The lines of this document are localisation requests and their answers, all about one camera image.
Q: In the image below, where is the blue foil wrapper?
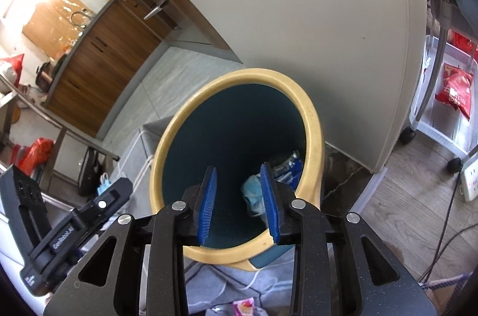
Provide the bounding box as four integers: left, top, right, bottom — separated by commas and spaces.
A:
269, 151, 303, 187

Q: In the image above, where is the red snack bag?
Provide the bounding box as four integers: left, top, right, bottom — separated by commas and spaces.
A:
434, 64, 475, 121

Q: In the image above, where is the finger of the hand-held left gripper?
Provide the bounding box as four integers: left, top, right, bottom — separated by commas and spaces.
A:
74, 177, 134, 228

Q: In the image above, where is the red and white plastic bag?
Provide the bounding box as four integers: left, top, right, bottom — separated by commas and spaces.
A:
0, 53, 25, 86

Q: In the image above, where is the grey checked tablecloth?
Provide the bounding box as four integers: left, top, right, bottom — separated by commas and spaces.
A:
140, 116, 297, 316

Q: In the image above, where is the light blue face mask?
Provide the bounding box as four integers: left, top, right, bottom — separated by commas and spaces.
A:
240, 173, 268, 218

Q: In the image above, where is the white rolling cart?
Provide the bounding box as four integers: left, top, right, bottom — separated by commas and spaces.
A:
400, 34, 478, 173

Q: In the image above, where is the white power strip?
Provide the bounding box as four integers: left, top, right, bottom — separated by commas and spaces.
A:
457, 155, 478, 203

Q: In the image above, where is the light blue paper bag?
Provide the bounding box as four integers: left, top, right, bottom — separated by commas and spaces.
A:
98, 172, 113, 195

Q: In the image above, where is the blue bin with yellow rim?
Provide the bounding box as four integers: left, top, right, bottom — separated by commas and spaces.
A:
149, 68, 325, 272

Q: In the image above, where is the pink packet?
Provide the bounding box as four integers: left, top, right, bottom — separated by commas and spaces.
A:
233, 299, 257, 316

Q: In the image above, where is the black cable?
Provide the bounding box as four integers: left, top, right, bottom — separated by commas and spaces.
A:
417, 172, 478, 284

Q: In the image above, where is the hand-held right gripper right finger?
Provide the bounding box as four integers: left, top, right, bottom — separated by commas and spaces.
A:
260, 162, 437, 316

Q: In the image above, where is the black bag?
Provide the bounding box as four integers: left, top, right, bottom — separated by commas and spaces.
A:
78, 147, 110, 198

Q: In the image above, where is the red packet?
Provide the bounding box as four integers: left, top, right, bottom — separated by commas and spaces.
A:
449, 30, 478, 63

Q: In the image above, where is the beige refrigerator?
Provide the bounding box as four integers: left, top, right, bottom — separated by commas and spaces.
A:
112, 0, 428, 175

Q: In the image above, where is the cardboard box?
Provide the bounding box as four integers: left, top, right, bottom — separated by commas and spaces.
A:
422, 273, 476, 316

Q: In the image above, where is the wooden kitchen counter cabinet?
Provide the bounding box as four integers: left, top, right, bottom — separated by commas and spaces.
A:
45, 0, 166, 138

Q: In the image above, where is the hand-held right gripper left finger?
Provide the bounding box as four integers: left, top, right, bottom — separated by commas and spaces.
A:
43, 166, 218, 316

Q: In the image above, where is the chrome faucet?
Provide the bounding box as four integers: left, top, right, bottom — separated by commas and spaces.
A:
70, 10, 95, 28

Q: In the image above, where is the grey metal tube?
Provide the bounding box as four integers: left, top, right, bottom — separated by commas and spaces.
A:
414, 0, 453, 131

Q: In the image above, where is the metal table frame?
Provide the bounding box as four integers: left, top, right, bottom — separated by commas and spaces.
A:
0, 76, 121, 213

